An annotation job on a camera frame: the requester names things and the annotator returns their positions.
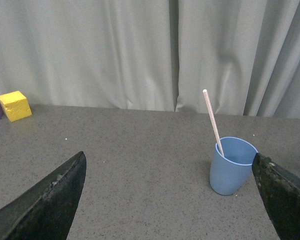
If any grey curtain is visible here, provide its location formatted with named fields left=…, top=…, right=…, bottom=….
left=0, top=0, right=300, bottom=119

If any pale pink chopstick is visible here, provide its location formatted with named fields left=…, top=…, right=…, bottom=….
left=202, top=89, right=225, bottom=157

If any blue plastic cup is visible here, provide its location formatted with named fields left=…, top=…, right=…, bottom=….
left=209, top=136, right=258, bottom=196

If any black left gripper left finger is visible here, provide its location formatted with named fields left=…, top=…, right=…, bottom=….
left=0, top=151, right=87, bottom=240

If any yellow foam cube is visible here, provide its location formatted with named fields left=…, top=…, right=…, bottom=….
left=0, top=90, right=32, bottom=122

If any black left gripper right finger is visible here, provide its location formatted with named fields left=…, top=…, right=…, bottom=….
left=252, top=153, right=300, bottom=240

